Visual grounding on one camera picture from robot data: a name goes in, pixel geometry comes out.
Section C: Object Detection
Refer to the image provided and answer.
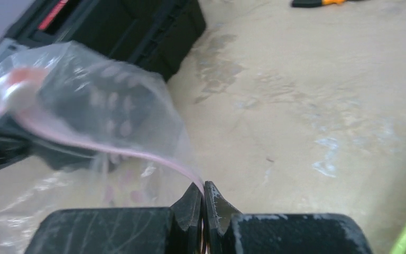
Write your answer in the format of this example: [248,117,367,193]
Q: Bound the black toolbox red handle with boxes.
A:
[0,0,206,80]

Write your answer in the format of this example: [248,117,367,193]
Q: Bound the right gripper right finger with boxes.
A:
[204,181,372,253]

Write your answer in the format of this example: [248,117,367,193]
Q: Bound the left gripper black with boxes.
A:
[0,117,95,170]

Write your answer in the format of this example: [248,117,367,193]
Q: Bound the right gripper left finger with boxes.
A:
[25,184,202,253]

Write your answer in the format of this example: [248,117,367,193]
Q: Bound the orange black pliers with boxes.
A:
[290,0,361,8]

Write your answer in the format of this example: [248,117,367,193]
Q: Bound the clear zip top bag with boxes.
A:
[0,42,204,253]

